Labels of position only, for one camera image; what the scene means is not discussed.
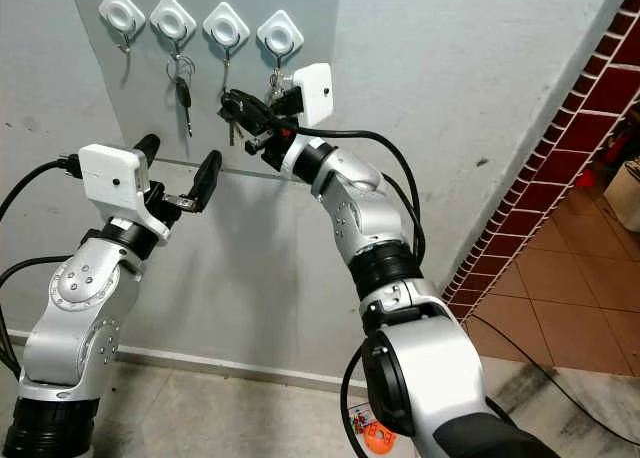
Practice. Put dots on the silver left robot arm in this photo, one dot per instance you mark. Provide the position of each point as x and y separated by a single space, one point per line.
80 318

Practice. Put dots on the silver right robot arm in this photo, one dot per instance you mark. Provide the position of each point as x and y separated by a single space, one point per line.
360 213

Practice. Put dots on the black car key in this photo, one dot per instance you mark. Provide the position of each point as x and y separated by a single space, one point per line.
182 90

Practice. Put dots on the colourful small packet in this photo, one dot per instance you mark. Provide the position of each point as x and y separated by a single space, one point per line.
356 416

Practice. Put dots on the orange plastic toy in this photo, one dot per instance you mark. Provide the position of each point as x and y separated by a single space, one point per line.
378 438

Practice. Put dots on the beige box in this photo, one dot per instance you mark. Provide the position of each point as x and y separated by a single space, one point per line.
625 193

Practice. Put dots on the grey wall panel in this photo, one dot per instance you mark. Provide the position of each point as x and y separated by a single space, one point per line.
210 93

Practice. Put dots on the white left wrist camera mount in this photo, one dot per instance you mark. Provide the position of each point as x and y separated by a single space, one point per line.
115 183

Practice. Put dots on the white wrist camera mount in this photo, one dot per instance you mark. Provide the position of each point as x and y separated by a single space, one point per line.
315 93
115 183

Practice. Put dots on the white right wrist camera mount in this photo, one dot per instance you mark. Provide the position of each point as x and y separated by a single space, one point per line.
315 93

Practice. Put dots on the white diamond wall hook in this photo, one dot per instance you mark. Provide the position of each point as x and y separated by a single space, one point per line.
280 33
226 25
122 11
173 18

